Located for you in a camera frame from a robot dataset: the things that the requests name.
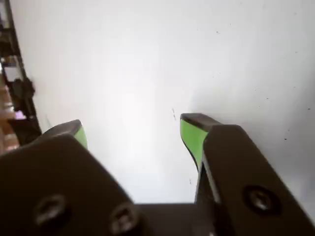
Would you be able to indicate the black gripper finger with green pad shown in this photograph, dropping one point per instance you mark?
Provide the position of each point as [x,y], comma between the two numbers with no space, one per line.
[49,177]
[241,172]

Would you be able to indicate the black furniture panel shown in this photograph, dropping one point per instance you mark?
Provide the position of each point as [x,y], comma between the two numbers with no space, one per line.
[24,127]

